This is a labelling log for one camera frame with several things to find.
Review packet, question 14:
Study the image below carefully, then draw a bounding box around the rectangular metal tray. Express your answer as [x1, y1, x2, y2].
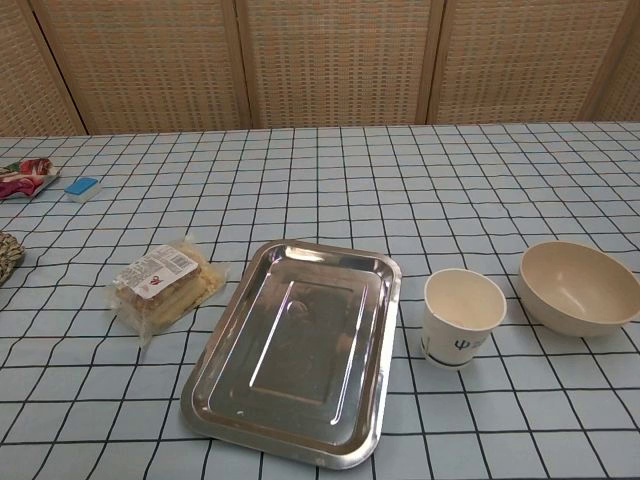
[180, 239, 403, 472]

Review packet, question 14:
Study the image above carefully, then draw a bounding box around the packaged pastry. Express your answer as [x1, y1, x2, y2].
[106, 234, 231, 349]

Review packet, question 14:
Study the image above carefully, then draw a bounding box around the light blue checked tablecloth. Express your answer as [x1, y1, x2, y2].
[0, 121, 640, 480]

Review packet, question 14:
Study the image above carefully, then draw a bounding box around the white paper cup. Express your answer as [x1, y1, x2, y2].
[421, 268, 508, 374]

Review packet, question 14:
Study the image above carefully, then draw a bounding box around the woven rattan folding screen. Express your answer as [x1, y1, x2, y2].
[0, 0, 640, 138]

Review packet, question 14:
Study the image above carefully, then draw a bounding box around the blue and white eraser block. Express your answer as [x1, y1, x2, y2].
[64, 176, 104, 204]

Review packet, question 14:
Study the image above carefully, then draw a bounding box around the beige round bowl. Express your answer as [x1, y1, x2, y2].
[518, 241, 640, 338]

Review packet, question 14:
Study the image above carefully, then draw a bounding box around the red printed snack packet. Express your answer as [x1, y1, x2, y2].
[0, 157, 61, 202]

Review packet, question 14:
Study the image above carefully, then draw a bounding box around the woven straw basket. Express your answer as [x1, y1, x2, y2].
[0, 230, 26, 288]

